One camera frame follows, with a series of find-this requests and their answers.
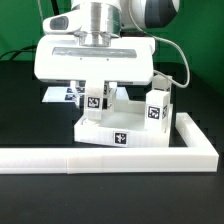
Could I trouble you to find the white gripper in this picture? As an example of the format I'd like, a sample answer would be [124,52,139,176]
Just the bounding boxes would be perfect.
[34,9,155,109]

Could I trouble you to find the white square tabletop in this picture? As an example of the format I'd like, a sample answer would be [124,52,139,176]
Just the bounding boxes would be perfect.
[74,100,173,148]

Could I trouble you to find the white sheet with AprilTags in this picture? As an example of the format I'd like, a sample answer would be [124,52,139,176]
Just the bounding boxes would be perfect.
[41,85,129,103]

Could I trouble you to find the white L-shaped obstacle fence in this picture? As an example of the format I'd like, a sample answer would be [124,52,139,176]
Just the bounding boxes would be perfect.
[0,113,219,174]

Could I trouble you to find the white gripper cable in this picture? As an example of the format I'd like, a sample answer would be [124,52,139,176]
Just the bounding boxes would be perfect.
[129,0,192,89]

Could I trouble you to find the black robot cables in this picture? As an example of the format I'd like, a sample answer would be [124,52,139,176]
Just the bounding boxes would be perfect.
[0,0,61,62]

